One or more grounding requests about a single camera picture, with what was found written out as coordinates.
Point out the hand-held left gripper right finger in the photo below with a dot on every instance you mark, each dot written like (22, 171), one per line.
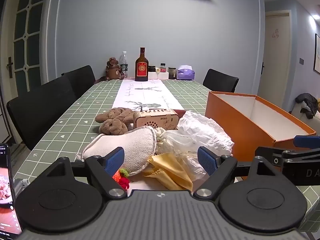
(206, 160)

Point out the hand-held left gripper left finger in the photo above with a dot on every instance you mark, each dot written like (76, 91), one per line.
(115, 161)

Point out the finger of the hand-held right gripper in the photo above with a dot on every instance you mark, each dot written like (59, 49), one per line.
(307, 141)
(270, 155)

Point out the beige terry mitt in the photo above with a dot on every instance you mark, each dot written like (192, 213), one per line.
(135, 145)

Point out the clear plastic bag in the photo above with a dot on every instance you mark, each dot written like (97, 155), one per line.
(200, 132)

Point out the yellow cloth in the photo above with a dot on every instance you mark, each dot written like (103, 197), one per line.
(170, 170)

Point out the orange cardboard box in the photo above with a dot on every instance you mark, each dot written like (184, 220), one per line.
(237, 120)

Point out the red crocheted strawberry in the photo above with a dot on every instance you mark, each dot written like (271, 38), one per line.
(122, 182)

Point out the brown plush towel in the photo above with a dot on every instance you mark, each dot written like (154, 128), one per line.
(112, 126)

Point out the dark jacket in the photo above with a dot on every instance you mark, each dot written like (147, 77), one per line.
(307, 103)

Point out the dark red sponge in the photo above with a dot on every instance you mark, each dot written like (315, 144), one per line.
(180, 112)

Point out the wooden radio box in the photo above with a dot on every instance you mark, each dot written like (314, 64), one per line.
(155, 121)

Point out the white printed table runner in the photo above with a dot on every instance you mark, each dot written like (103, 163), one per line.
(145, 92)

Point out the black chair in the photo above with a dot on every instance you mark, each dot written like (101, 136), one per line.
(40, 107)
(81, 80)
(220, 80)

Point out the cream room door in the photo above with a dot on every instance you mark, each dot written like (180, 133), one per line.
(273, 60)

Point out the framed picture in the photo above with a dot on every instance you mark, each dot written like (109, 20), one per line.
(317, 53)

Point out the purple tissue pack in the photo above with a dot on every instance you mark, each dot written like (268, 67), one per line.
(185, 73)

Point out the brown bear bottle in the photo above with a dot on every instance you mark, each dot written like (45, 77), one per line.
(114, 72)

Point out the dark glass jar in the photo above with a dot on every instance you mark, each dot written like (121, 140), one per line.
(172, 73)

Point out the brown liquor bottle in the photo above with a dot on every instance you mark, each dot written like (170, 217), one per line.
(141, 70)

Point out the white box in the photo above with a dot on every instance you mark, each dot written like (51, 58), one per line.
(157, 75)

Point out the clear water bottle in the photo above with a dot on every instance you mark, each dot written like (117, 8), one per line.
(124, 65)

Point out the metal phone clamp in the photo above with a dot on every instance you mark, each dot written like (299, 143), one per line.
(21, 186)

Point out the small cream cup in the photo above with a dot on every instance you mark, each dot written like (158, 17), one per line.
(158, 70)

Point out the red label jar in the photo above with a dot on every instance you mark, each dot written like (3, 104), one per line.
(163, 68)

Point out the smartphone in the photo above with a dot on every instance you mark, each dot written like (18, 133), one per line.
(6, 192)

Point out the glass panel door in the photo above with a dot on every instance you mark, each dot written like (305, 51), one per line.
(27, 37)

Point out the wall light switch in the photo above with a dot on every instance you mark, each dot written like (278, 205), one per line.
(301, 61)

